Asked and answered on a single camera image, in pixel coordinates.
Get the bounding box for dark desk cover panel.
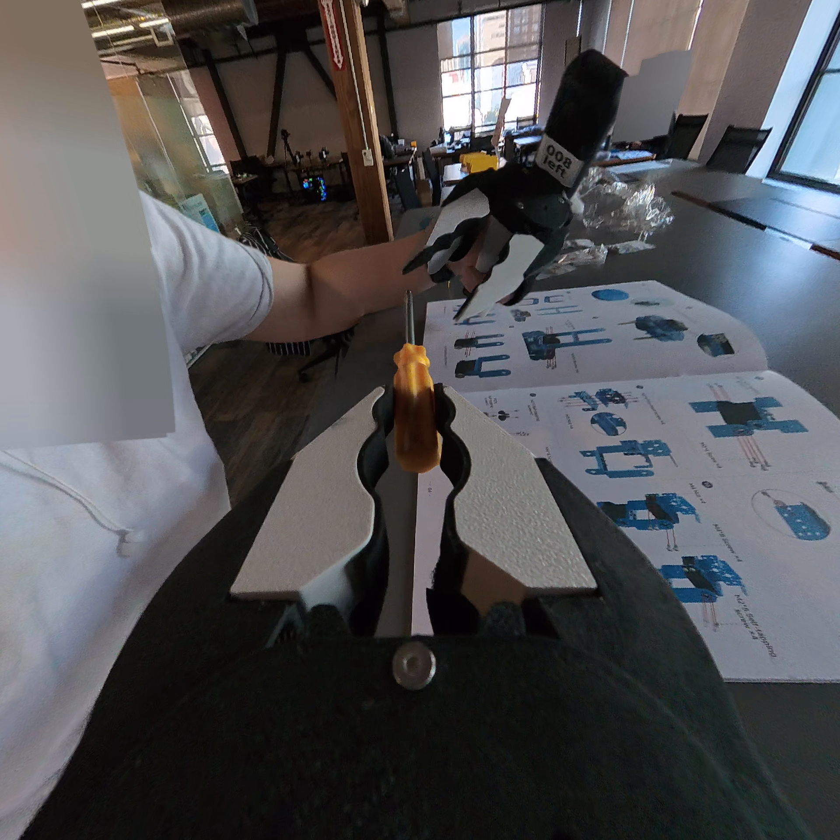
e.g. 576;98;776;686
672;187;840;256

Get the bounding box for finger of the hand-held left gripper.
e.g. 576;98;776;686
454;233;547;323
422;187;494;253

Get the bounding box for large side window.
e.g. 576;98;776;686
764;0;840;191

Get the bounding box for person's left hand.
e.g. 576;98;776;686
446;259;490;298

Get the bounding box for crumpled clear plastic bag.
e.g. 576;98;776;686
581;167;677;231

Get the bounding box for wooden pillar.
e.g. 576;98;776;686
318;0;395;245

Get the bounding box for person's left forearm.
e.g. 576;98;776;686
246;236;454;343

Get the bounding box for striped office chair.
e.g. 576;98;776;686
266;325;357;383

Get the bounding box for red hanging sign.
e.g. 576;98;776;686
318;0;347;72

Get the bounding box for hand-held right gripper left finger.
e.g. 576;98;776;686
230;386;388;621

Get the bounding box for blue printed instruction manual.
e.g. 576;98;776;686
410;281;840;683

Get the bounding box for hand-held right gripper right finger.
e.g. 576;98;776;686
436;385;599;599

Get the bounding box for person's white shirt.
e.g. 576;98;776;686
0;190;277;840

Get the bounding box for gridded end window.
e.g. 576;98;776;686
437;5;546;137

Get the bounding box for dark grey desk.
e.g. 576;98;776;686
295;157;840;840

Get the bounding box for orange handle screwdriver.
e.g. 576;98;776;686
392;290;439;472

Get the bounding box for black office chair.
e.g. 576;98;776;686
705;125;773;175
668;113;710;158

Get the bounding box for small clear parts bags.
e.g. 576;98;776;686
545;239;657;277

